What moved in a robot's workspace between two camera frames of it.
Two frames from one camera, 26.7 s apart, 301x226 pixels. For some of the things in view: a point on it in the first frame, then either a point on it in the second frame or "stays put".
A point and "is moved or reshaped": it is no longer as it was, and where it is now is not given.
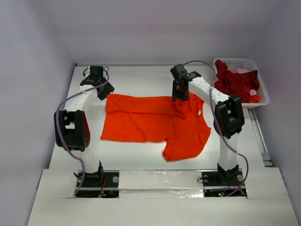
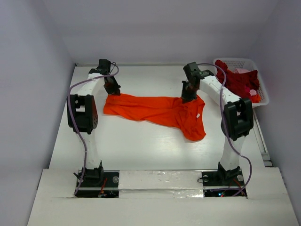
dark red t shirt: [238, 86] stays put
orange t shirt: [182, 125] is moved or reshaped
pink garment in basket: [241, 70] stays put
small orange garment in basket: [255, 99] stays put
